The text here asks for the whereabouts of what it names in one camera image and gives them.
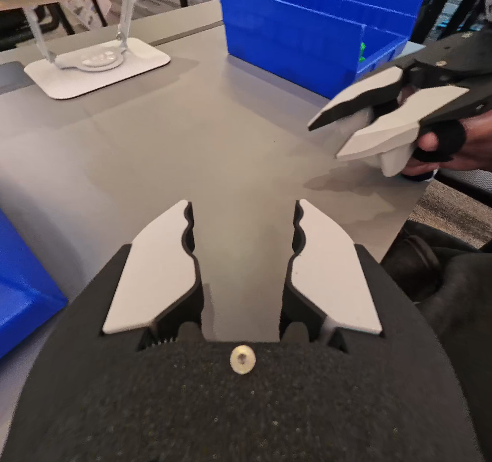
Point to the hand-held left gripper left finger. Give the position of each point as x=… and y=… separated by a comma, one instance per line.
x=153, y=277

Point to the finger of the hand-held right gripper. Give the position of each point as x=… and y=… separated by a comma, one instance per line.
x=384, y=135
x=365, y=89

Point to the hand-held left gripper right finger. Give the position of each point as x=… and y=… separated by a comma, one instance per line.
x=330, y=277

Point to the green two-stud toy block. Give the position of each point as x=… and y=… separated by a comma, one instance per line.
x=362, y=52

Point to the blue plastic bin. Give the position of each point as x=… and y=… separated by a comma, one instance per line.
x=27, y=296
x=288, y=47

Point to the grey desk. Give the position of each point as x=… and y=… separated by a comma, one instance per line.
x=192, y=143

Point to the person's right hand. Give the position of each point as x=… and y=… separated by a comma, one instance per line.
x=476, y=147

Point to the person's grey sweatshirt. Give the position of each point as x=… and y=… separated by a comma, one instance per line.
x=461, y=296

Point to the white tablet stand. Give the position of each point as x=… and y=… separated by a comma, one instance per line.
x=115, y=70

